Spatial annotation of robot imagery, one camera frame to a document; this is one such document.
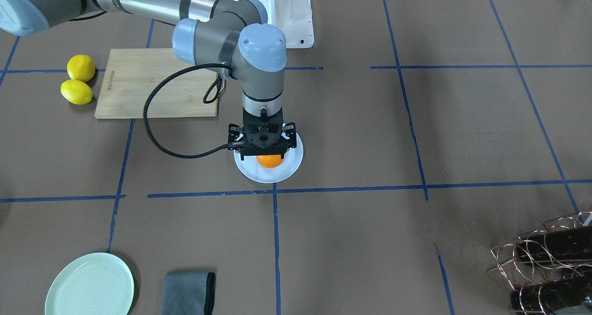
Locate orange mandarin fruit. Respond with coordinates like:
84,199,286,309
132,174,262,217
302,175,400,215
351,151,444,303
256,154,284,169

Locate light blue plate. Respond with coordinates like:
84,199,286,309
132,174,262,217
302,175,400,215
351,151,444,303
234,133,304,184

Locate copper wire bottle rack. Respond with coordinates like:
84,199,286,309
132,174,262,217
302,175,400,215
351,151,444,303
490,211,591,315

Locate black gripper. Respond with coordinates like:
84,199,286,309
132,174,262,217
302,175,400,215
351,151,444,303
239,112,285,161

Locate yellow lemon lower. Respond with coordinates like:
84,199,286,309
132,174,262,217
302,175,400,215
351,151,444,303
61,79,93,105

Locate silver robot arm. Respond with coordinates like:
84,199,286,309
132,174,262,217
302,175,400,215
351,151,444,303
1,0,297,159

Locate yellow lemon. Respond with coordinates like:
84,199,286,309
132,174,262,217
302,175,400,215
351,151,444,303
66,54,97,82
61,79,93,105

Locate yellow lemon upper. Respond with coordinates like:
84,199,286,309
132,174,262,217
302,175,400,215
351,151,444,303
66,54,97,82

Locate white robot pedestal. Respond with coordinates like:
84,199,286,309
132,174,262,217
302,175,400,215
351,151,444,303
235,0,315,48

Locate dark green wine bottle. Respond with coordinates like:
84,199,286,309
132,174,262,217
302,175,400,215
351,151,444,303
516,226,592,264
510,277,592,315

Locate mint green plate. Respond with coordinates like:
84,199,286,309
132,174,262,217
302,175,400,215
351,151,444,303
44,253,135,315

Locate bamboo cutting board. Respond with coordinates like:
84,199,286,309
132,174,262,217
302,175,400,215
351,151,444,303
95,48,218,119

